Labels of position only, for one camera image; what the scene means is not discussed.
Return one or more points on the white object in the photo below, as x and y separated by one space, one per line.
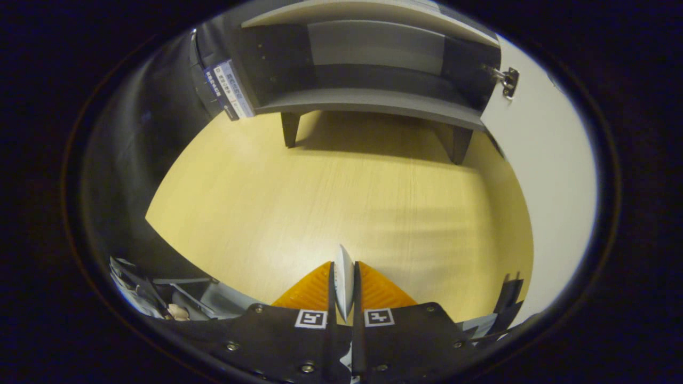
344 282

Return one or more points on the grey cabinet door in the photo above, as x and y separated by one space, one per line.
544 160

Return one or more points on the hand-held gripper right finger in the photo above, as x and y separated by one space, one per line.
358 341

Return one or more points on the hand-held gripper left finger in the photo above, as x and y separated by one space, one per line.
331 341

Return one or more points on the thin black pole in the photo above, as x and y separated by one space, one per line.
196 69

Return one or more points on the printed paper stack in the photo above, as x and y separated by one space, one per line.
133 290

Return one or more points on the black backdrop cloth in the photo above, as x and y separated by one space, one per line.
133 176

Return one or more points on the dark grey cabinet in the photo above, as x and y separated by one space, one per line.
373 101

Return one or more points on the grey plastic crate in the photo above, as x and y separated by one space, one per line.
213 301

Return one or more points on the metal door hinge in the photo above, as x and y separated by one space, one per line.
509 82

